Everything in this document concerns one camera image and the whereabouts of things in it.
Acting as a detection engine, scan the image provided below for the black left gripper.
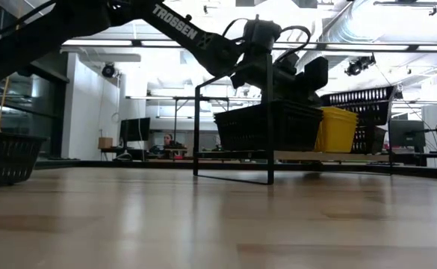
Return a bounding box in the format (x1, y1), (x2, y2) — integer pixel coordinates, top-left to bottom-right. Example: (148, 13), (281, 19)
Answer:
(231, 55), (329, 108)

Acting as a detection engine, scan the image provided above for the black plastic slotted basket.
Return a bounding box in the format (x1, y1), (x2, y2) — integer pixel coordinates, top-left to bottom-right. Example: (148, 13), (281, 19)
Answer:
(216, 110), (323, 152)
(320, 85), (395, 127)
(350, 125), (388, 154)
(0, 130), (48, 189)

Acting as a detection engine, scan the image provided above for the black computer monitor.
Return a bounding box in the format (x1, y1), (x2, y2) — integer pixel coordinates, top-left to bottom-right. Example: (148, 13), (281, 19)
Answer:
(388, 119), (427, 149)
(120, 117), (152, 143)

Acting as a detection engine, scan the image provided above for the person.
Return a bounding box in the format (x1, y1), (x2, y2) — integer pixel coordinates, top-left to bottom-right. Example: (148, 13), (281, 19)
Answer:
(161, 132), (177, 150)

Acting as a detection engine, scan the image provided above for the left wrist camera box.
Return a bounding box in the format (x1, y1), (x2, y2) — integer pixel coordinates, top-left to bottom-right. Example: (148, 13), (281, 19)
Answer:
(243, 17), (283, 54)

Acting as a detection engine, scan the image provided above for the wooden shelf black metal frame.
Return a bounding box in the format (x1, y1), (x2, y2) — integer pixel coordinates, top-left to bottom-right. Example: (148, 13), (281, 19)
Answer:
(193, 53), (394, 186)

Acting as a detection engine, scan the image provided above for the black aluminium table frame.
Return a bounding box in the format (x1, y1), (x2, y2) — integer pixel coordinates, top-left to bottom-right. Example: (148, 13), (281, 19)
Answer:
(34, 158), (437, 181)

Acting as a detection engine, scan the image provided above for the orange extension cable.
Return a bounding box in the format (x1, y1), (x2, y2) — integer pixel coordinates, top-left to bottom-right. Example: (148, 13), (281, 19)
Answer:
(0, 76), (10, 132)

